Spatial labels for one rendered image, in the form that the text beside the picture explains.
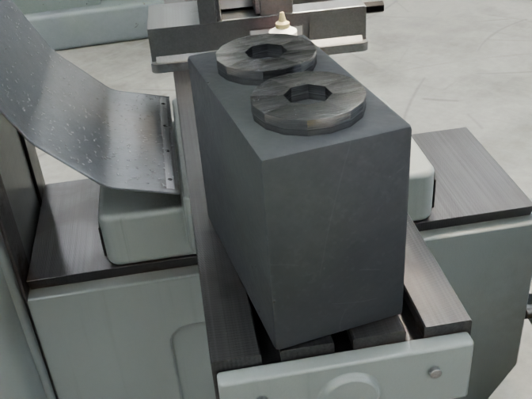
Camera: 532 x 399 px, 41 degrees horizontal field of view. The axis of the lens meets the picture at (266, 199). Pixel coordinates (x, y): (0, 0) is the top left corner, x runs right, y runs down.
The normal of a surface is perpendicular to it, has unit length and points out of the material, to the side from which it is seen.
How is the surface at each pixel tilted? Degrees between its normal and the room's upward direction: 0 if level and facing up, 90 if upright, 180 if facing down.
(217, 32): 90
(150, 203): 0
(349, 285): 90
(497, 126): 0
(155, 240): 90
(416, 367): 90
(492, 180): 0
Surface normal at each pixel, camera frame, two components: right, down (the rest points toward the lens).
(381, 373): 0.16, 0.53
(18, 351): 0.84, 0.23
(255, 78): -0.25, 0.54
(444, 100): -0.07, -0.84
